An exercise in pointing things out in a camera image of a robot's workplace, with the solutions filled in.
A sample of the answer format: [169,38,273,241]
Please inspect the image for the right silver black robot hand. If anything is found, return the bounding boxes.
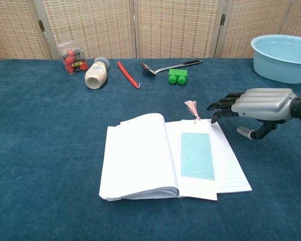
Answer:
[206,87,299,140]

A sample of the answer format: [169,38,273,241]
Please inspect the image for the teal white bookmark pink tassel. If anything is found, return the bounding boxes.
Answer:
[178,100,218,201]

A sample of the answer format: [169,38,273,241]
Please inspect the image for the yellow and white notebook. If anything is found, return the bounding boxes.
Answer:
[98,112,253,201]

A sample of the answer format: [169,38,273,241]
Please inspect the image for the light blue plastic basin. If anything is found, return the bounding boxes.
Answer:
[250,35,301,84]

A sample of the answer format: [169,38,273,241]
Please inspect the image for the green toy building brick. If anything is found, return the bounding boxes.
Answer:
[168,68,188,85]

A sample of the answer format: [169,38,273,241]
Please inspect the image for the red pen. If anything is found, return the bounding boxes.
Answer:
[116,61,142,89]

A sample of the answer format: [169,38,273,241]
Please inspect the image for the cream sauce squeeze bottle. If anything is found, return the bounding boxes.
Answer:
[84,57,111,90]

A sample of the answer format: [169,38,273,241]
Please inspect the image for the woven folding screen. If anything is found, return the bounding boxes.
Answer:
[0,0,301,63]

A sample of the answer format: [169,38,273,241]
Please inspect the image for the clear box of red pieces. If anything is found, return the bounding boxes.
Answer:
[58,43,89,75]

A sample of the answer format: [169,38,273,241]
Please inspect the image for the dark blue table cloth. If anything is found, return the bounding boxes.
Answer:
[0,58,301,241]

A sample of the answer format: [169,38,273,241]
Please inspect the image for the metal ladle black handle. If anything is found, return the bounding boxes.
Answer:
[140,59,203,77]

